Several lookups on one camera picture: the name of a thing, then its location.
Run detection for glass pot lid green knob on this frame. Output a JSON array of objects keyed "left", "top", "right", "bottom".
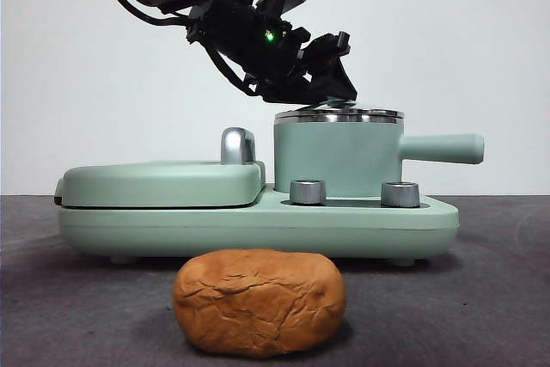
[{"left": 274, "top": 98, "right": 406, "bottom": 124}]

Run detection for brown potato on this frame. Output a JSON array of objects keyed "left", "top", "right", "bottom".
[{"left": 172, "top": 248, "right": 347, "bottom": 359}]

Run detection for mint green saucepan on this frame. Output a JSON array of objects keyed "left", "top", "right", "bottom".
[{"left": 272, "top": 119, "right": 486, "bottom": 196}]

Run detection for silver control knob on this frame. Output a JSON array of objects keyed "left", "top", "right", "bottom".
[
  {"left": 290, "top": 178, "right": 328, "bottom": 205},
  {"left": 381, "top": 180, "right": 420, "bottom": 208}
]

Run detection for mint green breakfast machine base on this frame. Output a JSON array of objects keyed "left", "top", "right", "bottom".
[{"left": 57, "top": 183, "right": 460, "bottom": 266}]

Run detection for mint green griddle cover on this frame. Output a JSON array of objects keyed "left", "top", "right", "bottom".
[{"left": 52, "top": 159, "right": 268, "bottom": 211}]

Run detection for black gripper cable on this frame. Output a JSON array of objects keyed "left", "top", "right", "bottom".
[{"left": 201, "top": 40, "right": 259, "bottom": 98}]

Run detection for silver griddle cover handle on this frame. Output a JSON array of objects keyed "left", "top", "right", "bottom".
[{"left": 220, "top": 126, "right": 258, "bottom": 166}]

